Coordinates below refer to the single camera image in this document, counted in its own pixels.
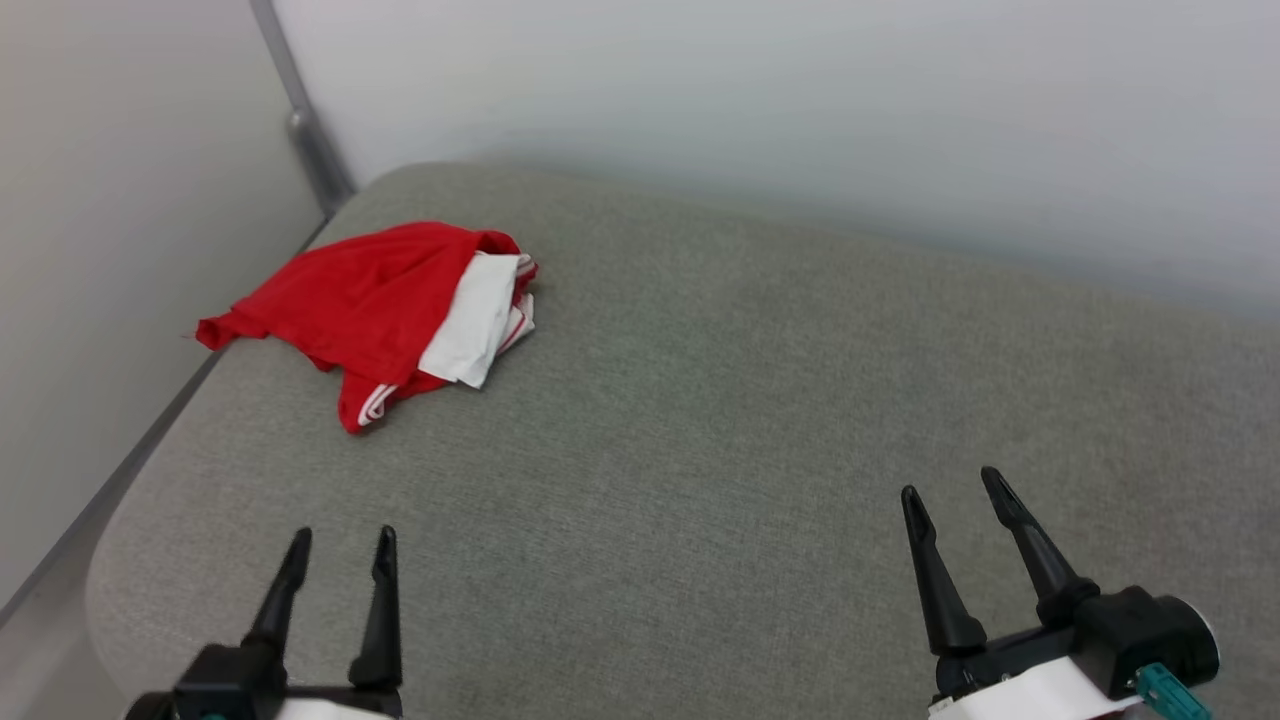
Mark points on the red white basketball jersey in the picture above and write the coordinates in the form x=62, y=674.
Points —
x=350, y=300

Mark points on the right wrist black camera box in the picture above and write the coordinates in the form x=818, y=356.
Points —
x=1140, y=630

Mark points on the grey metal wall pole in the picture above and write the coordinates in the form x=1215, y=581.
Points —
x=315, y=150

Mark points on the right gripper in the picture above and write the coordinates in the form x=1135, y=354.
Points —
x=1020, y=680

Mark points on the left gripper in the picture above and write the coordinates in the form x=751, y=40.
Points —
x=240, y=685

